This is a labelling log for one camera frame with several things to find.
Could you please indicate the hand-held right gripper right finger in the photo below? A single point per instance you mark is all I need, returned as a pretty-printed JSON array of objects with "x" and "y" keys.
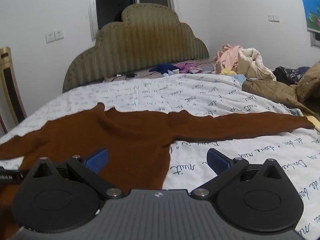
[{"x": 217, "y": 163}]

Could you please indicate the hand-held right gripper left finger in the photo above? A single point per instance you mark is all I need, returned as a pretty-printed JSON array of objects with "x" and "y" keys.
[{"x": 98, "y": 161}]

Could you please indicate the brown knit sweater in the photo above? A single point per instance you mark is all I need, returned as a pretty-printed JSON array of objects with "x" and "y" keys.
[{"x": 125, "y": 135}]

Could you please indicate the white printed blanket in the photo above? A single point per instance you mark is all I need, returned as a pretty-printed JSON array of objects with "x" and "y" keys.
[{"x": 225, "y": 97}]

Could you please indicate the light blue cloth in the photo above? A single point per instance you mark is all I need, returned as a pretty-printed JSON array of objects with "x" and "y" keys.
[{"x": 238, "y": 78}]

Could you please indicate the small black device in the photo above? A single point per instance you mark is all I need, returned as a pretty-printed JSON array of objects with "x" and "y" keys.
[{"x": 130, "y": 75}]

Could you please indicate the yellow cloth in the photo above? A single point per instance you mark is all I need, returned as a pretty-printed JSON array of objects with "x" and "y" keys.
[{"x": 227, "y": 72}]

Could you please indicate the tan jacket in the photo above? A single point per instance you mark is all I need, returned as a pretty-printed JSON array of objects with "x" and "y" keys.
[{"x": 275, "y": 90}]

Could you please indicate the purple cloth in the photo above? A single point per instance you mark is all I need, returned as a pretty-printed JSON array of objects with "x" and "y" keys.
[{"x": 187, "y": 66}]

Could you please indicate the pink cloth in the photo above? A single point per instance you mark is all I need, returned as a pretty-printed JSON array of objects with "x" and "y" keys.
[{"x": 225, "y": 57}]

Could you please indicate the cream quilted jacket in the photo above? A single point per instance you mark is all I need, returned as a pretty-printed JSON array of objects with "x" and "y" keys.
[{"x": 252, "y": 62}]

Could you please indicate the navy blue cloth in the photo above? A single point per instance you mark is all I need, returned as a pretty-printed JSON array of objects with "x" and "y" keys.
[{"x": 162, "y": 68}]

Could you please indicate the dark floral cloth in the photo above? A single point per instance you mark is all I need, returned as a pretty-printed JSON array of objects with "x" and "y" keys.
[{"x": 287, "y": 73}]

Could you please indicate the olive padded headboard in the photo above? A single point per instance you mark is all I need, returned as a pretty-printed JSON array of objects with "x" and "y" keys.
[{"x": 140, "y": 45}]

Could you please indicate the dark window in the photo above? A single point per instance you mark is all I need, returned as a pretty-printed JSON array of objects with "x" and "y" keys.
[{"x": 112, "y": 0}]

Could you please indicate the blue wall poster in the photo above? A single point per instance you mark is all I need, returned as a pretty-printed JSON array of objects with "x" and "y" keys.
[{"x": 311, "y": 2}]

